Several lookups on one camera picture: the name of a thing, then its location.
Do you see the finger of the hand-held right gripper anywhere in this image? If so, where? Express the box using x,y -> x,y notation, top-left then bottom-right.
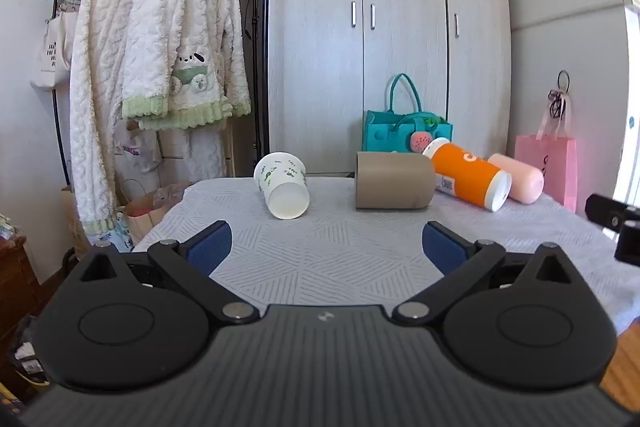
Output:
585,193 -> 640,268

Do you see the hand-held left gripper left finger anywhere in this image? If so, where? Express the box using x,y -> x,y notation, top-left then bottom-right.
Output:
65,221 -> 261,327

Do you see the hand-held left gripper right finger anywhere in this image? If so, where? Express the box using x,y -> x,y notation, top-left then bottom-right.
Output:
392,221 -> 588,327

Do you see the brown paper cup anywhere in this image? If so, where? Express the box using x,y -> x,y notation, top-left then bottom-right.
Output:
354,151 -> 436,210

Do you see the white leaf-print paper cup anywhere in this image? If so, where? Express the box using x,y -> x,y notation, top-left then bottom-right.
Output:
253,151 -> 311,221

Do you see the orange cup with white rim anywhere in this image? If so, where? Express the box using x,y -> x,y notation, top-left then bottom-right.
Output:
422,137 -> 513,213

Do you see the pink cup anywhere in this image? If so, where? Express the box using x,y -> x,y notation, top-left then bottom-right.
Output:
487,153 -> 545,206

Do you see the pink paper gift bag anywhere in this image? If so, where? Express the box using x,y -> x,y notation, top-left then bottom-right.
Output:
514,104 -> 579,214

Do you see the brown paper shopping bag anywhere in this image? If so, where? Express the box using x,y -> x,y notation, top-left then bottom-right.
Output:
119,178 -> 193,249

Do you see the grey patterned tablecloth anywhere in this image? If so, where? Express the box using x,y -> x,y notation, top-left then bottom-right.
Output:
131,174 -> 640,337

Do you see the teal felt tote bag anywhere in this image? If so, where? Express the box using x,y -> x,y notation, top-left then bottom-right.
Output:
362,73 -> 454,156

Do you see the white fleece robe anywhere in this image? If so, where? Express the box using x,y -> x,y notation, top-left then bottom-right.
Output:
68,0 -> 228,238

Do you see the dark wooden cabinet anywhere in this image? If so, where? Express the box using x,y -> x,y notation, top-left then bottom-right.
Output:
0,234 -> 53,350

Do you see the black clothes rack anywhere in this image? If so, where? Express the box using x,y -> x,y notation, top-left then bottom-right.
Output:
50,0 -> 236,188

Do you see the white fleece jacket green trim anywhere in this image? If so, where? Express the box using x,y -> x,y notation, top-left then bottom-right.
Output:
121,0 -> 252,131

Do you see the grey wooden wardrobe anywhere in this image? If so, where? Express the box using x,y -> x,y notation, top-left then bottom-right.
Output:
264,0 -> 514,178

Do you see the white canvas tote bag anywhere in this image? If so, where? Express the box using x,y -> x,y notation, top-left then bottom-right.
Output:
30,4 -> 78,92

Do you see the black ring light stand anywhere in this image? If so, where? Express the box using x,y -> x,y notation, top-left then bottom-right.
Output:
241,0 -> 268,158

